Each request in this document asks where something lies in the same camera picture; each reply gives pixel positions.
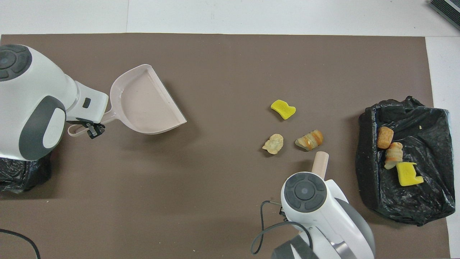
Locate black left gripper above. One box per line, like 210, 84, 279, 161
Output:
67, 118, 106, 140

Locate beige plastic dustpan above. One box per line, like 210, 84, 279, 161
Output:
67, 64, 187, 137

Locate pale round cracker chip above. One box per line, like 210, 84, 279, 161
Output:
262, 133, 284, 155

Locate striped croissant piece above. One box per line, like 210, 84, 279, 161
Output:
295, 129, 324, 151

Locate yellow curved sponge piece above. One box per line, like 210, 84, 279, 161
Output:
270, 100, 296, 120

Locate pale flaky pastry piece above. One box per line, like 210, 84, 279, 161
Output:
384, 142, 404, 170

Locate brown round bread bun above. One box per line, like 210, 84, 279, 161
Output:
377, 126, 394, 150

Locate yellow sponge piece with notch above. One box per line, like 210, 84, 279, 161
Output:
396, 162, 424, 187

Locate left black trash bag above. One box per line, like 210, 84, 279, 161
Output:
0, 155, 52, 194

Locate black trash bag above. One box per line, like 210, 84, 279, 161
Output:
0, 155, 52, 194
355, 96, 456, 226

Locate right black trash bag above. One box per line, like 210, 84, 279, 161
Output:
355, 96, 456, 226

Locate brown paper table mat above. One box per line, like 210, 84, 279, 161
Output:
0, 33, 451, 259

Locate black ribbed device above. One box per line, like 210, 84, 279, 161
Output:
429, 0, 460, 30

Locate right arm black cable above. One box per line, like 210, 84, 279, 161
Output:
251, 200, 313, 255

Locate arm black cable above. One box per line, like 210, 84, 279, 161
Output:
251, 200, 313, 255
0, 228, 41, 259

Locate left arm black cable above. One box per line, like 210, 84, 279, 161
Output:
0, 228, 41, 259

